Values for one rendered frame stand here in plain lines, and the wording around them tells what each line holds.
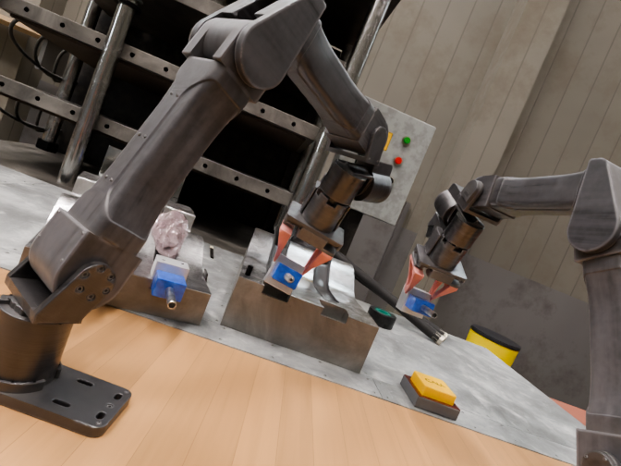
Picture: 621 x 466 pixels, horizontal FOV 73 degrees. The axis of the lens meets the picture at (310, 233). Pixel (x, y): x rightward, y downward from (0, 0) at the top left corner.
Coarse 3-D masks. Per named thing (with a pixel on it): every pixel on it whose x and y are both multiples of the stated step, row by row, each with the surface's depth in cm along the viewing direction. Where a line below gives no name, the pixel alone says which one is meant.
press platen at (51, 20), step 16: (0, 0) 134; (16, 0) 134; (32, 16) 135; (48, 16) 136; (64, 32) 137; (80, 32) 137; (96, 32) 138; (96, 48) 139; (128, 48) 139; (144, 64) 140; (160, 64) 141; (256, 112) 145; (272, 112) 146; (288, 128) 147; (304, 128) 148; (304, 144) 173
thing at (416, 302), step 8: (416, 288) 88; (400, 296) 90; (408, 296) 87; (416, 296) 86; (424, 296) 88; (400, 304) 89; (408, 304) 86; (416, 304) 84; (424, 304) 84; (432, 304) 84; (408, 312) 88; (416, 312) 84; (424, 312) 82; (432, 312) 79
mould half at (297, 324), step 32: (256, 256) 93; (288, 256) 97; (256, 288) 71; (352, 288) 97; (224, 320) 71; (256, 320) 72; (288, 320) 72; (320, 320) 73; (352, 320) 73; (320, 352) 73; (352, 352) 74
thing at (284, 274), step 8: (280, 256) 71; (272, 264) 74; (280, 264) 67; (288, 264) 72; (296, 264) 72; (272, 272) 70; (280, 272) 67; (288, 272) 68; (296, 272) 68; (264, 280) 71; (272, 280) 71; (280, 280) 67; (288, 280) 62; (296, 280) 68; (280, 288) 71; (288, 288) 72
